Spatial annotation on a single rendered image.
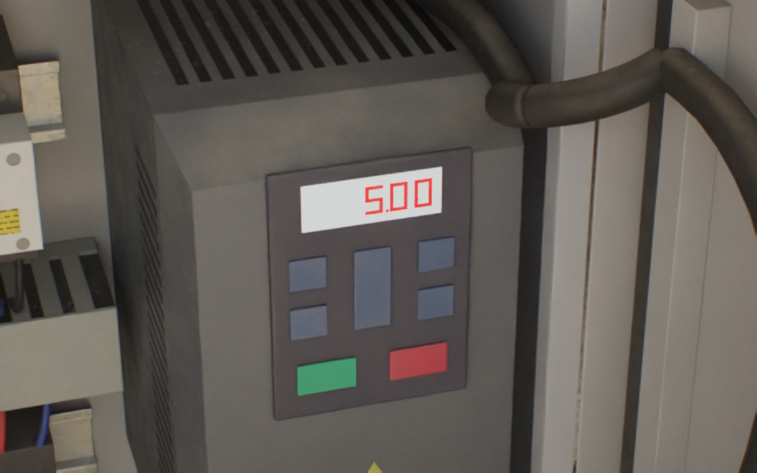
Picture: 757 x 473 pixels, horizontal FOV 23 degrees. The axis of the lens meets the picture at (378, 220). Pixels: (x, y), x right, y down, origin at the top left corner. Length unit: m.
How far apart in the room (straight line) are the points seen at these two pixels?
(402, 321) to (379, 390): 0.03
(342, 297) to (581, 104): 0.12
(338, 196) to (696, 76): 0.13
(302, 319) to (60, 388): 0.16
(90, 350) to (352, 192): 0.18
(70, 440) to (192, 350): 0.22
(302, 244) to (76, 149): 0.19
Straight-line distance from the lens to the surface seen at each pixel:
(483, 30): 0.64
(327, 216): 0.60
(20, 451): 0.77
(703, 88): 0.55
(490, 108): 0.59
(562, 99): 0.56
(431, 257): 0.62
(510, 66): 0.62
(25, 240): 0.69
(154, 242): 0.65
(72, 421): 0.84
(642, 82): 0.56
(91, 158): 0.77
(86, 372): 0.75
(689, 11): 0.56
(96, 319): 0.74
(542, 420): 0.67
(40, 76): 0.75
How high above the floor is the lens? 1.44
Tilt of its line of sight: 30 degrees down
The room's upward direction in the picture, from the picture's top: straight up
